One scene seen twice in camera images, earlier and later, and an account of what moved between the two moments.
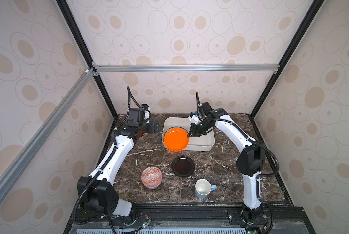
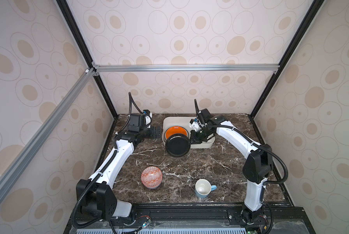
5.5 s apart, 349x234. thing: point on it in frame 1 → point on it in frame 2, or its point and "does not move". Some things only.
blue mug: x=203 y=187 does not move
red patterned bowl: x=151 y=177 does not move
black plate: x=183 y=166 → x=178 y=145
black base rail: x=285 y=220 does not move
